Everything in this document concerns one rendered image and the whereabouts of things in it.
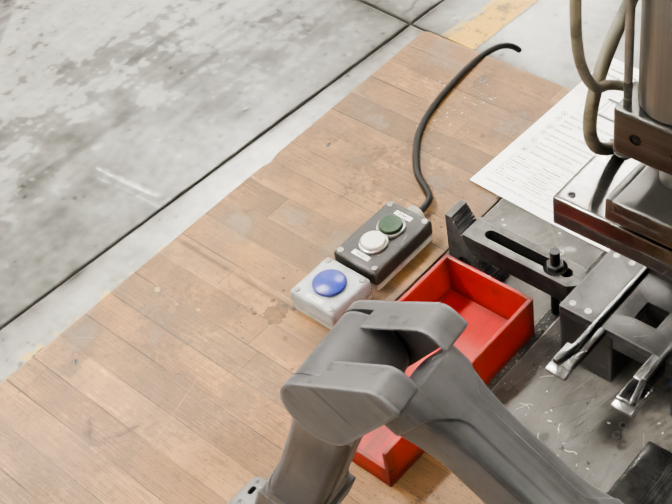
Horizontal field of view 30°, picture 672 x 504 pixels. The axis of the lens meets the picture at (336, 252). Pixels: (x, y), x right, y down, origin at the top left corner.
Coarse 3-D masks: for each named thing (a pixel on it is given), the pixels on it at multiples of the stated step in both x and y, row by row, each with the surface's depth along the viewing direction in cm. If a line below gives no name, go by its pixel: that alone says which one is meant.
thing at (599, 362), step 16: (560, 320) 133; (576, 320) 131; (640, 320) 130; (656, 320) 131; (560, 336) 135; (576, 336) 132; (592, 352) 132; (608, 352) 130; (624, 352) 128; (592, 368) 134; (608, 368) 132
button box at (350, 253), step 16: (496, 48) 176; (512, 48) 180; (432, 112) 167; (416, 144) 163; (416, 160) 161; (416, 176) 159; (384, 208) 152; (400, 208) 152; (416, 208) 152; (368, 224) 151; (416, 224) 150; (352, 240) 149; (400, 240) 148; (416, 240) 149; (336, 256) 149; (352, 256) 148; (368, 256) 147; (384, 256) 147; (400, 256) 148; (368, 272) 146; (384, 272) 146
